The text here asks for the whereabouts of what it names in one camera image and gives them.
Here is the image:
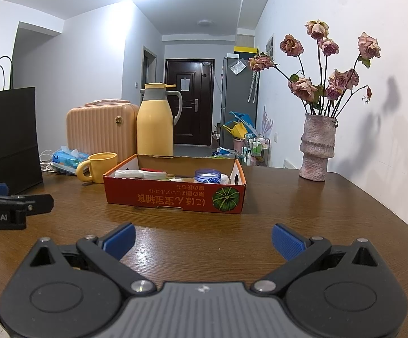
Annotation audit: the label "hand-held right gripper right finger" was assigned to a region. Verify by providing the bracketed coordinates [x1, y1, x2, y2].
[251, 223, 380, 296]

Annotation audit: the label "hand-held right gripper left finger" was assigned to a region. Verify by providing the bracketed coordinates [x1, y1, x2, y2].
[28, 223, 157, 297]

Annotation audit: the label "orange cardboard box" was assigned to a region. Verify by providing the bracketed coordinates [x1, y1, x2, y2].
[103, 154, 247, 215]

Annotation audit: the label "dark purple lid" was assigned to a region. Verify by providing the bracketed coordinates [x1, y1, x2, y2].
[194, 168, 223, 184]

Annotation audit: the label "black paper bag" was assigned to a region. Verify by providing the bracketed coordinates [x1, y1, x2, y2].
[0, 55, 44, 196]

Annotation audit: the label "red lint brush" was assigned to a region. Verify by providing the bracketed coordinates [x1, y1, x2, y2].
[139, 167, 168, 180]

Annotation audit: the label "yellow mug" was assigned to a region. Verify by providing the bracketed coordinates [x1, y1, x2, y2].
[76, 152, 119, 184]

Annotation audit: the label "blue tissue pack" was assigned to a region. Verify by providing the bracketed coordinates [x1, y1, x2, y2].
[51, 145, 90, 177]

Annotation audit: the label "pink textured vase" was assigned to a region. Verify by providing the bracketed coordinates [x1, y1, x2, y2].
[299, 113, 339, 183]

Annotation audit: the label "metal trolley rack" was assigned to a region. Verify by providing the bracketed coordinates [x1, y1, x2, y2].
[242, 134, 271, 167]

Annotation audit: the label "peach ribbed suitcase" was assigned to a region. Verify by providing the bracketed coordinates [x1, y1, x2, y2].
[66, 99, 140, 164]

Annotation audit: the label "yellow thermos jug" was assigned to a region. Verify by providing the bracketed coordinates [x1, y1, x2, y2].
[136, 82, 183, 157]

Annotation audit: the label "yellow watering can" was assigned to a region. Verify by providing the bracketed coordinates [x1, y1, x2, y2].
[222, 121, 248, 139]

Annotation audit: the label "blue plastic hanger rack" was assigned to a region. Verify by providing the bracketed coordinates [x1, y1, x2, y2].
[229, 111, 261, 136]

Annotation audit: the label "dark brown door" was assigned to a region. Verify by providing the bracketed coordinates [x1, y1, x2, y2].
[164, 58, 214, 146]

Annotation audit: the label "bunch of dried roses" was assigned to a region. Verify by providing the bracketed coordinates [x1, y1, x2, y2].
[248, 19, 382, 118]

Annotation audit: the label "grey refrigerator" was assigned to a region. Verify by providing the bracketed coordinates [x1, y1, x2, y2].
[221, 54, 261, 155]

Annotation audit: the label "hanging folded umbrellas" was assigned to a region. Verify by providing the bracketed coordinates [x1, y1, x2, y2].
[248, 70, 260, 103]

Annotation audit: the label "clear plastic bag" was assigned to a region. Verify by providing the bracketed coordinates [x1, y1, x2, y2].
[228, 60, 247, 75]

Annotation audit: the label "yellow box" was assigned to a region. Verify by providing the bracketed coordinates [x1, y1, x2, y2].
[234, 45, 257, 57]

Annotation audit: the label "white cables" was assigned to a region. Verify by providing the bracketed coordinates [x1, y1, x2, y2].
[39, 151, 58, 174]

